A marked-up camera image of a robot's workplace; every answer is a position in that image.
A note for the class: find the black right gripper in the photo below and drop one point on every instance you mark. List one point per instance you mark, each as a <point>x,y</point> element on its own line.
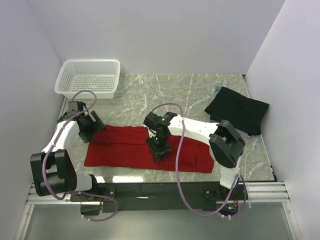
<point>158,147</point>

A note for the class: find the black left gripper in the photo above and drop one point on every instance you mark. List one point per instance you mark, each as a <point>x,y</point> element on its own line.
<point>92,125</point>

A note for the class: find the red t-shirt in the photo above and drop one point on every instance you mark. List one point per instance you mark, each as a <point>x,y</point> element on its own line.
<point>126,146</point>

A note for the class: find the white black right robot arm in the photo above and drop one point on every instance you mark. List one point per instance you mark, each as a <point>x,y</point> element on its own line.
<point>226,146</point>

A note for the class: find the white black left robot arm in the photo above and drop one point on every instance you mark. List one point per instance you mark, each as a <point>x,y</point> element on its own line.
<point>52,168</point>

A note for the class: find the white perforated plastic basket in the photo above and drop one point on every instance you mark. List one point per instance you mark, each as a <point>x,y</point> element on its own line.
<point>100,76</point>

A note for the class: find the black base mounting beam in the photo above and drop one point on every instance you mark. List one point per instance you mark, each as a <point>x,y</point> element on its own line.
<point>205,196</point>

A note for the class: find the folded black t-shirt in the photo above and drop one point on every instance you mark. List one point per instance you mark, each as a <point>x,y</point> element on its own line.
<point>257,110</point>

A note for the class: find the aluminium frame rail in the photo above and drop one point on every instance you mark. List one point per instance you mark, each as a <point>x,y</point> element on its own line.
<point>257,192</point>

